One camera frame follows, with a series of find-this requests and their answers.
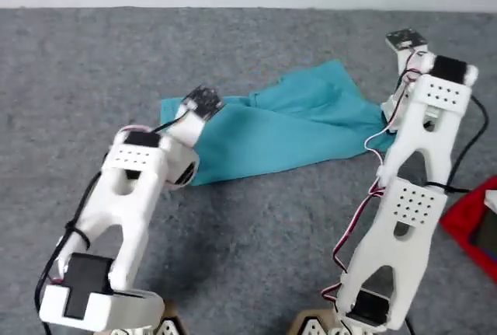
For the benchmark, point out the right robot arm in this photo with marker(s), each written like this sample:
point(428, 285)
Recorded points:
point(411, 214)

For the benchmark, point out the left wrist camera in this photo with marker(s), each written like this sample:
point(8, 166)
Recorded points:
point(204, 102)

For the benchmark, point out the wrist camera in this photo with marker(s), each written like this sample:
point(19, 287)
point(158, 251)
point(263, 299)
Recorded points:
point(407, 39)
point(204, 102)

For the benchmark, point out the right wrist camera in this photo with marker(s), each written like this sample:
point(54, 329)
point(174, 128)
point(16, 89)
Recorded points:
point(407, 39)

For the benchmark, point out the teal shirt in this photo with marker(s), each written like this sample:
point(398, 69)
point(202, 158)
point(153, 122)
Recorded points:
point(279, 137)

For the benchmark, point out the red box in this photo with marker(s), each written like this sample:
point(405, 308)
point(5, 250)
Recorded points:
point(458, 222)

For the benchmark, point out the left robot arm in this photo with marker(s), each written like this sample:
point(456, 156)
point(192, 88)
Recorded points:
point(132, 199)

